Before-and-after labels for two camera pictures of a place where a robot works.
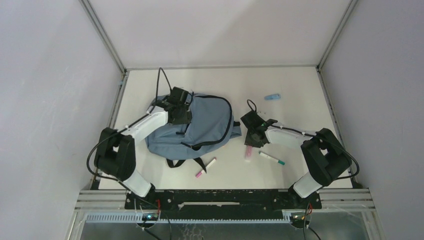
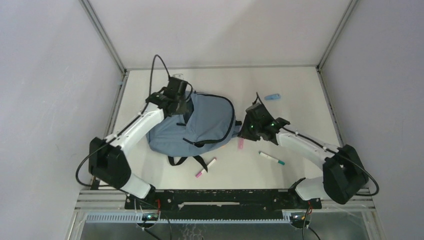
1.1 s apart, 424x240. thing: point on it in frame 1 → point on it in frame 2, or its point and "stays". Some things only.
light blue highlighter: x=272 y=97 stays
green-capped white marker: x=275 y=160 stays
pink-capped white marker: x=203 y=171 stays
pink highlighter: x=249 y=151 → x=240 y=143
